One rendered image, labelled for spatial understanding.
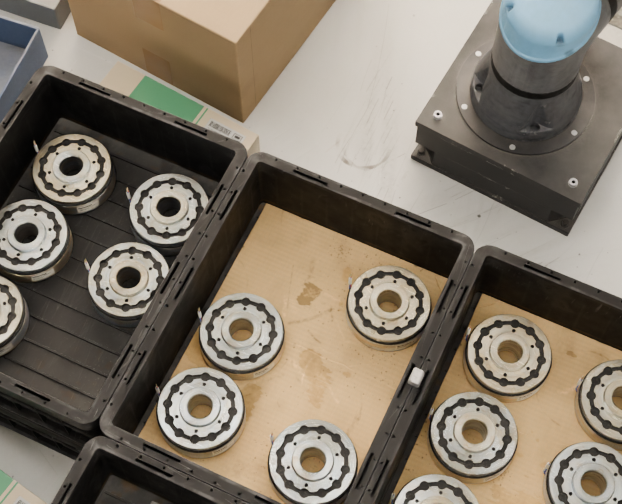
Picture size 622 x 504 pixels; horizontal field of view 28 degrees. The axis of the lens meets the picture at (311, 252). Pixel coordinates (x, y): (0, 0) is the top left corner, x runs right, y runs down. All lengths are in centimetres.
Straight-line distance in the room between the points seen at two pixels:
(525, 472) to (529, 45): 51
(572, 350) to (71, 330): 62
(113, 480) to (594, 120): 80
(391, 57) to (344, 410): 62
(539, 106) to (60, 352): 69
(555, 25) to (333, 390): 51
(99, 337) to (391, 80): 61
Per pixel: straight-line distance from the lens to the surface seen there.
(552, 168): 171
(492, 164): 172
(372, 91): 187
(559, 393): 155
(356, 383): 152
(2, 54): 195
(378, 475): 138
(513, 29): 157
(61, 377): 156
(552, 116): 170
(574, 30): 156
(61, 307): 159
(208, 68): 177
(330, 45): 191
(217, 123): 177
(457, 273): 148
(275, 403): 151
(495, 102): 169
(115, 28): 186
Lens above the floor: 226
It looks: 64 degrees down
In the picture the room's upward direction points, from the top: straight up
